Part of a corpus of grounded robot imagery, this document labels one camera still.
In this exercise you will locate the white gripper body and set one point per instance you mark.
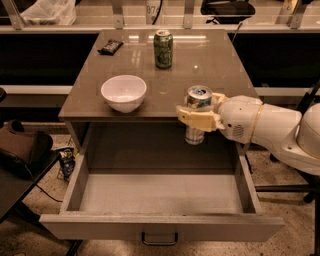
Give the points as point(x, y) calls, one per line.
point(237, 117)

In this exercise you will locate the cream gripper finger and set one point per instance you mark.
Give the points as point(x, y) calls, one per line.
point(203, 119)
point(218, 98)

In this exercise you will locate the silver blue redbull can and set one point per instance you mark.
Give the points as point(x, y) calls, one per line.
point(197, 96)

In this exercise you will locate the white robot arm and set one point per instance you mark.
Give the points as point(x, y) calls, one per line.
point(289, 135)

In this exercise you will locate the green soda can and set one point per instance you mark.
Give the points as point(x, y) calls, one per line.
point(163, 48)

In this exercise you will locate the grey drawer cabinet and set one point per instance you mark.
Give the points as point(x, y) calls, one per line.
point(150, 140)

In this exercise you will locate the open top drawer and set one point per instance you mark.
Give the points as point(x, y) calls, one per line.
point(220, 207)

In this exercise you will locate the white bowl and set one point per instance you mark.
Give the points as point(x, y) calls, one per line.
point(124, 93)

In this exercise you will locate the black object behind glass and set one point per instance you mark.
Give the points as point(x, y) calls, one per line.
point(227, 11)

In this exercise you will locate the black office chair right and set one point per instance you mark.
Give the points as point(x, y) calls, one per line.
point(312, 186)

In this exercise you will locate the dark snack bar wrapper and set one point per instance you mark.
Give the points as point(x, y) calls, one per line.
point(111, 47)

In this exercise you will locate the crumpled snack bag on floor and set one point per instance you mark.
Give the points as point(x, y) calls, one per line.
point(66, 161)

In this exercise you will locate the dark chair with bag left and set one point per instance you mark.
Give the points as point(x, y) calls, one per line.
point(25, 157)

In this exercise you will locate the white plastic bag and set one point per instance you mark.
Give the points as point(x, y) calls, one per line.
point(51, 12)

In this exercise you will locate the black drawer handle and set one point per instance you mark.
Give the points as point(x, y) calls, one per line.
point(159, 239)

